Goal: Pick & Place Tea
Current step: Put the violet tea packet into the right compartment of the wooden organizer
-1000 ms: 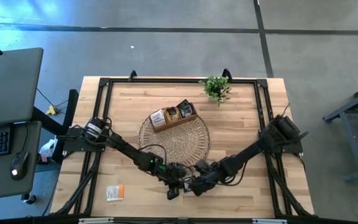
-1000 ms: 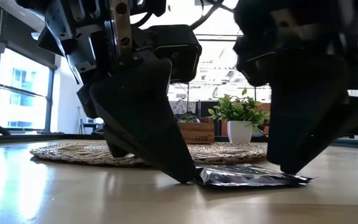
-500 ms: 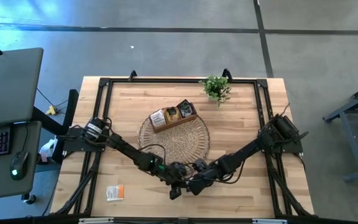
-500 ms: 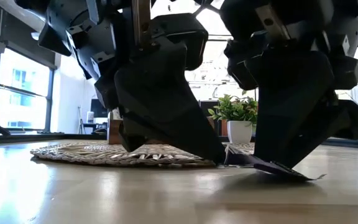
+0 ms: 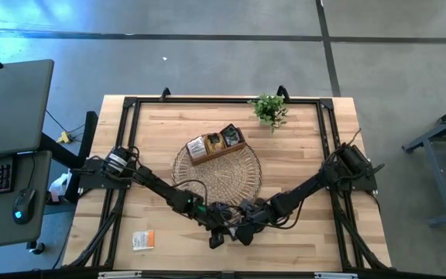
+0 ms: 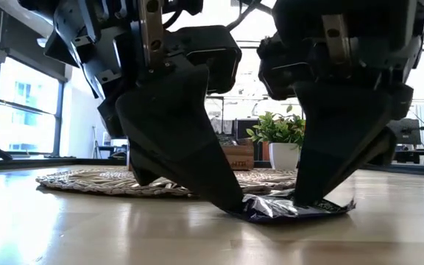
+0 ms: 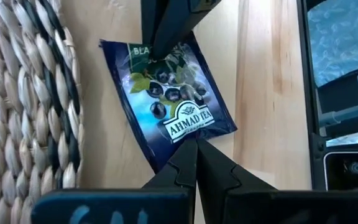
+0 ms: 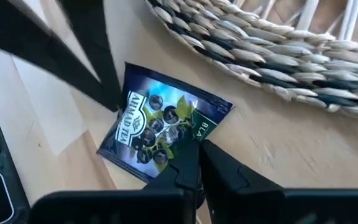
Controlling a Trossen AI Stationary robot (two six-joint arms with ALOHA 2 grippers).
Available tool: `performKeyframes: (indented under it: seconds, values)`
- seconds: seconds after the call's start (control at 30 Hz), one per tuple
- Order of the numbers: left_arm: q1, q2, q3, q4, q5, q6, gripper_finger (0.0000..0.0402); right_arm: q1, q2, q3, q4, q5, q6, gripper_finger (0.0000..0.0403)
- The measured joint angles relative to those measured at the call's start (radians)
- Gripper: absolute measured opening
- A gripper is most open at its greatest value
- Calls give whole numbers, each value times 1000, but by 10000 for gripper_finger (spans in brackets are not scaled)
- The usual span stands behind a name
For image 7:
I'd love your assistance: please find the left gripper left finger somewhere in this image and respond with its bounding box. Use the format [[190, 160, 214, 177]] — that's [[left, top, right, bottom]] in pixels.
[[31, 138, 199, 224]]

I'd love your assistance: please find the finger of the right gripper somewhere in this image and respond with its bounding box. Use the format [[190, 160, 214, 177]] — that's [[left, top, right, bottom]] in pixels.
[[150, 0, 223, 60], [140, 0, 168, 45]]

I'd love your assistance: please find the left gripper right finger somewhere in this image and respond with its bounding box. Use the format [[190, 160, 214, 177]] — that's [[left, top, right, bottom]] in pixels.
[[196, 138, 358, 224]]

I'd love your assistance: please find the dark Ahmad tea packet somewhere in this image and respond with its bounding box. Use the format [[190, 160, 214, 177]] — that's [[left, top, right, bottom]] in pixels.
[[99, 30, 238, 174]]

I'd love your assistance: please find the round woven placemat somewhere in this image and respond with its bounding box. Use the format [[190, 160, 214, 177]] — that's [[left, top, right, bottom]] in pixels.
[[0, 0, 85, 224]]

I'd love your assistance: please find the black white-rimmed camera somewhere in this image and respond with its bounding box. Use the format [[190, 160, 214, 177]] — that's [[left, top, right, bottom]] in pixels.
[[323, 151, 358, 191]]

